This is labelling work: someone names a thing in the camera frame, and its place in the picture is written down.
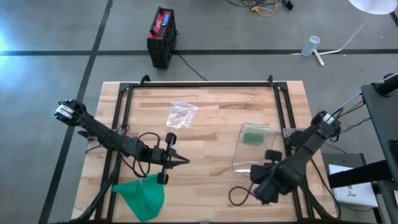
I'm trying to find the clear plastic bag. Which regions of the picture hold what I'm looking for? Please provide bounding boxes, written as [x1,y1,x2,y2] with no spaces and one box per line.
[239,123,281,147]
[166,101,200,130]

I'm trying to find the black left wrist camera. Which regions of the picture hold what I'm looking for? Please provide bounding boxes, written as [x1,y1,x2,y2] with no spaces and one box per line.
[151,147,165,163]

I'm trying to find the white floor lamp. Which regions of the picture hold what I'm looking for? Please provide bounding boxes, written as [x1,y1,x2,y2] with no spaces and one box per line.
[291,0,398,67]

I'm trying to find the black aluminium table frame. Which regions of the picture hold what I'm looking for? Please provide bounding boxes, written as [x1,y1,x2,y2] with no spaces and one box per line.
[70,74,340,224]

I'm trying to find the green elastic band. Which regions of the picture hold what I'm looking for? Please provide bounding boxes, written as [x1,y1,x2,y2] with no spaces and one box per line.
[112,172,165,223]

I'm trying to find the grey metal cart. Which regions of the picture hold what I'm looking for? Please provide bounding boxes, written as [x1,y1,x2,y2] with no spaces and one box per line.
[328,72,398,224]

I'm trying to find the red and black battery box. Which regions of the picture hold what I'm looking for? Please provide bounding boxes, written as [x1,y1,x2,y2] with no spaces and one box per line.
[146,6,179,70]

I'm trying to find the black power cable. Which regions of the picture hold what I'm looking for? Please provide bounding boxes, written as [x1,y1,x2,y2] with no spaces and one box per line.
[176,53,208,82]

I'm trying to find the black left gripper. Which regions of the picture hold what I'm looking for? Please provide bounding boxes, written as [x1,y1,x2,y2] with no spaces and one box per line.
[149,132,191,186]

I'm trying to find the yellow and black floor cables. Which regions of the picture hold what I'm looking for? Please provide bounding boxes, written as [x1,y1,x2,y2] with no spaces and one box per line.
[225,0,295,18]

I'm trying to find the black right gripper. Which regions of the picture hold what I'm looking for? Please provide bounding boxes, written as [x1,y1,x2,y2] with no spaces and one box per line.
[250,149,284,206]

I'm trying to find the green woven bandage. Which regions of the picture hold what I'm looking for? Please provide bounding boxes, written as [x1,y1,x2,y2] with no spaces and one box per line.
[243,133,266,145]

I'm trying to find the clear plastic bin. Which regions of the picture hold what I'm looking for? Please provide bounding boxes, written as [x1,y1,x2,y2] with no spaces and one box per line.
[231,122,282,178]

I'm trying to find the white box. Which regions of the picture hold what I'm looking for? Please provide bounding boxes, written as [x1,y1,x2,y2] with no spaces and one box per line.
[328,163,379,208]

